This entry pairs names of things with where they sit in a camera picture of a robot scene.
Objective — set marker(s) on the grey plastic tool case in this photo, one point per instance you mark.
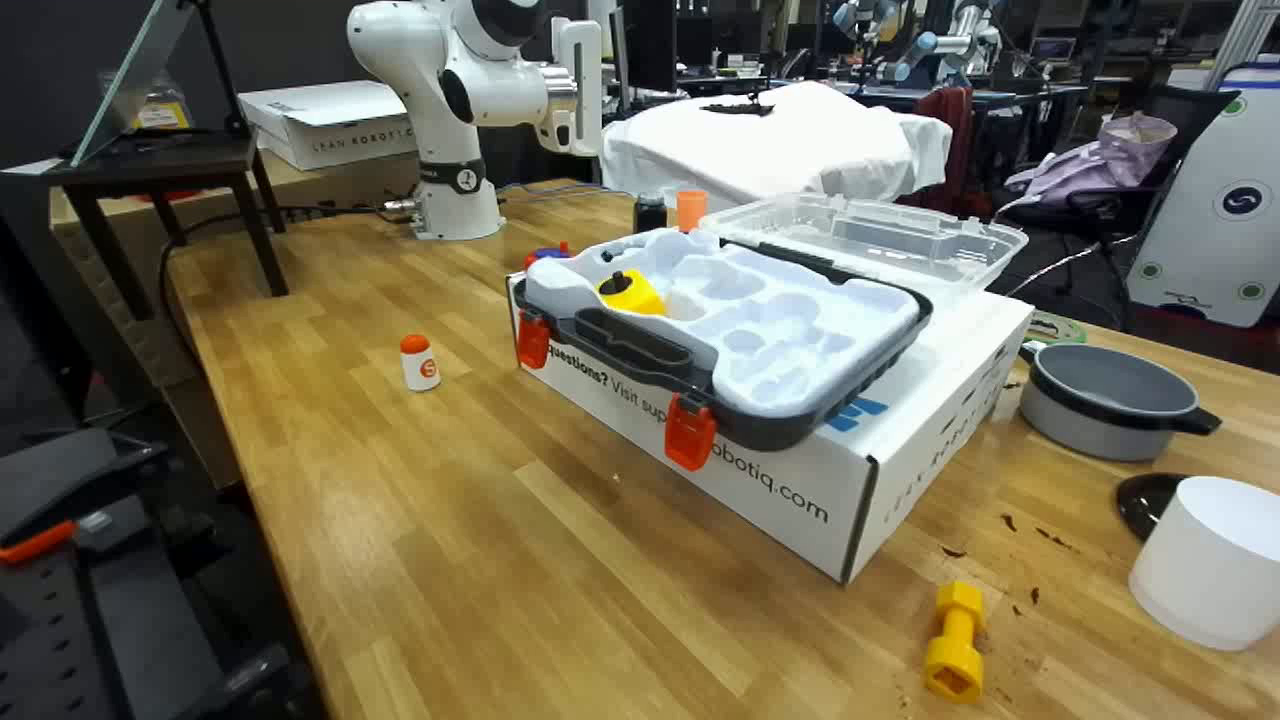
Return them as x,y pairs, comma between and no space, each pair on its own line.
776,308

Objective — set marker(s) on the purple cloth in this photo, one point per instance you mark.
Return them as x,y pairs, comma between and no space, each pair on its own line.
1122,154

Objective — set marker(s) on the white cardboard box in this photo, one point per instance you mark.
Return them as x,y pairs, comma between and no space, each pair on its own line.
841,489

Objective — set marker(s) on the grey pot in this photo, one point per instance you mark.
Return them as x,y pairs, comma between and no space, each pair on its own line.
1109,406

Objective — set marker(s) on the yellow toy dumbbell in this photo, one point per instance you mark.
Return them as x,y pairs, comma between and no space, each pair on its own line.
953,664

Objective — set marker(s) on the white cloth pile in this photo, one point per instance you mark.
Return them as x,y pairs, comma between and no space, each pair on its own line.
798,138

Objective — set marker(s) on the white flat boxes stack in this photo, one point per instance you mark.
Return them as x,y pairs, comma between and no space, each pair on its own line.
324,126

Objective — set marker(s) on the white machine housing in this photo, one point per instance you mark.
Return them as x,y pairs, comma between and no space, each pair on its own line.
1213,241

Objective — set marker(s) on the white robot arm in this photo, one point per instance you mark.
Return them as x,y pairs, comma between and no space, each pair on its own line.
457,71

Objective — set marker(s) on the orange plastic cup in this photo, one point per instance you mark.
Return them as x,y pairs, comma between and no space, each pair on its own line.
690,211

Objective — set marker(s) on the white orange-capped seasoning bottle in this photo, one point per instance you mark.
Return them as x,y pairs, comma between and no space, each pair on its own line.
417,360

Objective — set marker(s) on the black round lid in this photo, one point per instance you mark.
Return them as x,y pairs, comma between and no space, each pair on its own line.
1143,500

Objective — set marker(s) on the white plastic pitcher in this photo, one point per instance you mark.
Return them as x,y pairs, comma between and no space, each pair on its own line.
1213,566

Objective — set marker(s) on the yellow toy in case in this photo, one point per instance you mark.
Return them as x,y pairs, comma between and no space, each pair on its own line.
635,295

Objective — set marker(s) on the black cylinder can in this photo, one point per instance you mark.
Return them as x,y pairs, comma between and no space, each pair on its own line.
648,214

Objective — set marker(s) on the black side table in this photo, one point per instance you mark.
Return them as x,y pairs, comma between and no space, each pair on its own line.
160,167

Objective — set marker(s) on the red blue toy bowl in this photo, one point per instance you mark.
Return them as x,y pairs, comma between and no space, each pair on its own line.
545,254

